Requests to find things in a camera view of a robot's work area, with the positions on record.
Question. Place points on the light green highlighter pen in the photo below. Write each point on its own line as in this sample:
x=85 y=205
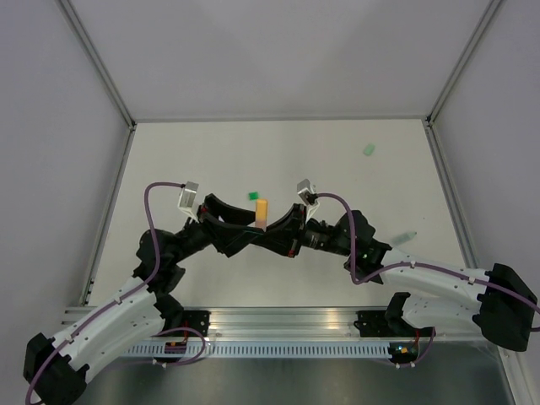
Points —
x=403 y=238

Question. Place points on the orange highlighter pen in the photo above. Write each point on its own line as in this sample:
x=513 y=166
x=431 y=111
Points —
x=261 y=223

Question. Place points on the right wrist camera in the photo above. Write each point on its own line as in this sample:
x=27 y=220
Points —
x=307 y=193

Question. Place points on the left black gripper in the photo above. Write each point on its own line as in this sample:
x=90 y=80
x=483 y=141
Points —
x=233 y=234

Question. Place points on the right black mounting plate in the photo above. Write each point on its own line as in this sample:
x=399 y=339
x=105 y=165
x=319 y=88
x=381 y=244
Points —
x=377 y=324

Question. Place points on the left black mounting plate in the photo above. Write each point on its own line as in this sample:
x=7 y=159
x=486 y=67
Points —
x=198 y=320

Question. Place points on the left aluminium frame post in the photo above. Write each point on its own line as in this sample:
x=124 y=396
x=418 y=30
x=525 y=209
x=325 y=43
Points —
x=76 y=25

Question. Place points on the black mounting plate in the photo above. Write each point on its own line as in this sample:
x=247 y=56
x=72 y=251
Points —
x=198 y=320
x=377 y=324

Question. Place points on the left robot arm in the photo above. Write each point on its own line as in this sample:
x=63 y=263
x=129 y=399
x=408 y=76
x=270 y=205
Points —
x=58 y=369

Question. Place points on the light green pen cap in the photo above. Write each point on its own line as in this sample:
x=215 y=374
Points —
x=369 y=149

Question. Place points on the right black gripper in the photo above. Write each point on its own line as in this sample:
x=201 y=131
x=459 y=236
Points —
x=285 y=234

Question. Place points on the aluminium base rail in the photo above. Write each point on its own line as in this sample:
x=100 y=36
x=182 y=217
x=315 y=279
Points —
x=280 y=324

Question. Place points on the white slotted cable duct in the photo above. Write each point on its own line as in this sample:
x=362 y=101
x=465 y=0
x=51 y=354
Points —
x=260 y=350

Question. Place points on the right aluminium frame post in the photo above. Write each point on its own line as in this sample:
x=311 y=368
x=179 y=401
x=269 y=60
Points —
x=453 y=203

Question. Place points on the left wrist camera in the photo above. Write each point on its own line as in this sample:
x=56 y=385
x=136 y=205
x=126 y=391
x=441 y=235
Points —
x=187 y=202

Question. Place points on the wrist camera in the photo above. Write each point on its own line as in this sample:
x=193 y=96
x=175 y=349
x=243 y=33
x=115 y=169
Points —
x=307 y=193
x=187 y=202

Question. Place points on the aluminium frame post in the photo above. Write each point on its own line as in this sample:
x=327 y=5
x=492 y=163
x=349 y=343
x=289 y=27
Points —
x=453 y=203
x=76 y=25

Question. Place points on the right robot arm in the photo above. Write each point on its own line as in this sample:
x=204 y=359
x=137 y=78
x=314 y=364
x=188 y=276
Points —
x=495 y=303

